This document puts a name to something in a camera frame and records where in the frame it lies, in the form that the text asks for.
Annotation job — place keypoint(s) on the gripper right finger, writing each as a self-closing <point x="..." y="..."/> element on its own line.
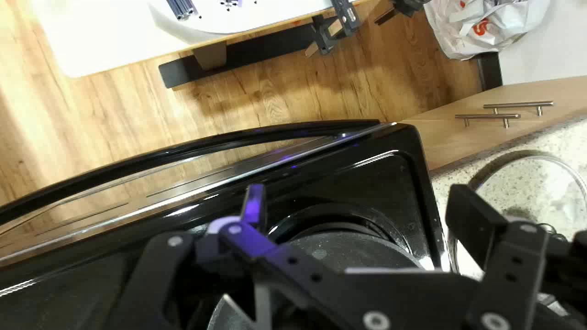
<point x="509" y="275"/>

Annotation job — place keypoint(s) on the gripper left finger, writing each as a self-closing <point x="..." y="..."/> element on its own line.
<point x="158" y="275"/>

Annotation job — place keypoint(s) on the glass lid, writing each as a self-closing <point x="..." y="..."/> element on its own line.
<point x="541" y="188"/>

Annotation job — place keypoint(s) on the black glossy stove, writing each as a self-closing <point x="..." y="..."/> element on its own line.
<point x="357" y="183"/>

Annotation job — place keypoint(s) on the white plastic bag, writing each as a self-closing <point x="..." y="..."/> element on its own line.
<point x="477" y="27"/>

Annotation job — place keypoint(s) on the white table with black foot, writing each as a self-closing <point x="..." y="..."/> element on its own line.
<point x="101" y="32"/>

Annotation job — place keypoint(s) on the bundle of aluminium profiles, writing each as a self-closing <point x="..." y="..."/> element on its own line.
<point x="182" y="8"/>

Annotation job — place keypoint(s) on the black clamp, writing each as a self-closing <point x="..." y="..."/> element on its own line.
<point x="337" y="25"/>

